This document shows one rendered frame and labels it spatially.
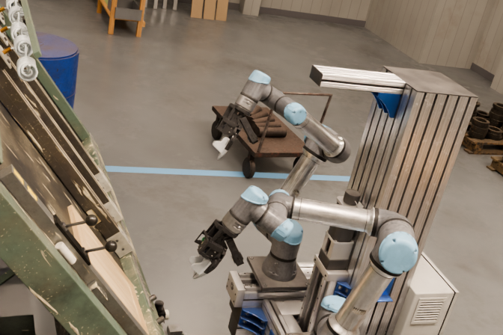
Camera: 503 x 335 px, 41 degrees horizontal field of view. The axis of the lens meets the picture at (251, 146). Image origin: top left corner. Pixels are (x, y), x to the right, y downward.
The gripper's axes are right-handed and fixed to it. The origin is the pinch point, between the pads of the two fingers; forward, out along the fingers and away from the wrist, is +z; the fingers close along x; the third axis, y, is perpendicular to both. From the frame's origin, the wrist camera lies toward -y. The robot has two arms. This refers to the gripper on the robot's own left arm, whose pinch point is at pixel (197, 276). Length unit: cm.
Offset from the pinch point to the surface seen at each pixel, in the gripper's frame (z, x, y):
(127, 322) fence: 32.1, -9.7, 3.6
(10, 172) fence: 0, -7, 67
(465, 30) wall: -242, -778, -598
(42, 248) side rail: 4, 18, 54
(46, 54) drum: 50, -315, 21
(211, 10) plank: -6, -889, -259
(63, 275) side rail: 8.9, 17.6, 44.8
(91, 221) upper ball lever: 1.2, -3.7, 39.2
